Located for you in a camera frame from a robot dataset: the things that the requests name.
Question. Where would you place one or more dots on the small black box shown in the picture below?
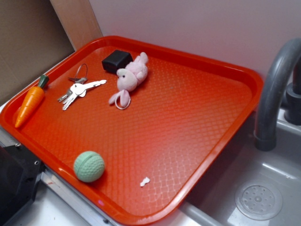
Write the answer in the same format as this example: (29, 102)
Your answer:
(116, 60)

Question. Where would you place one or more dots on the orange toy carrot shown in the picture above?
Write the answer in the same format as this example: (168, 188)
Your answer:
(31, 101)

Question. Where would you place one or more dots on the green dimpled ball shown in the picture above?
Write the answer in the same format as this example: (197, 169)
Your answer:
(89, 166)

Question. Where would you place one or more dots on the pink plush bunny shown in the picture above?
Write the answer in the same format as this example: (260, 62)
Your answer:
(129, 78)

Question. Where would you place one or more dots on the grey toy sink basin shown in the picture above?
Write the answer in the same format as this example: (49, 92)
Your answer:
(248, 187)

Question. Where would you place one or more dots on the brown cardboard panel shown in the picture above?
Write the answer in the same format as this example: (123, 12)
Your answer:
(32, 40)

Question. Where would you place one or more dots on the red plastic tray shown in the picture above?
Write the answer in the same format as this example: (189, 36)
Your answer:
(179, 120)

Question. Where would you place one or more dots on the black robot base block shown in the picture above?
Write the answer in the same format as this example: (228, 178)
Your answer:
(20, 173)

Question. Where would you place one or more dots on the grey toy faucet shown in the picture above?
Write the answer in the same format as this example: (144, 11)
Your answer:
(283, 83)

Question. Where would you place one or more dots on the white paper scrap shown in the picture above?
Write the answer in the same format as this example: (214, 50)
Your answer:
(145, 181)

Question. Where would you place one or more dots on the wooden board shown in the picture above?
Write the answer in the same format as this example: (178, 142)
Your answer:
(78, 20)

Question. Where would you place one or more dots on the silver key bunch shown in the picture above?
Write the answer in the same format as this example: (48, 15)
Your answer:
(79, 88)

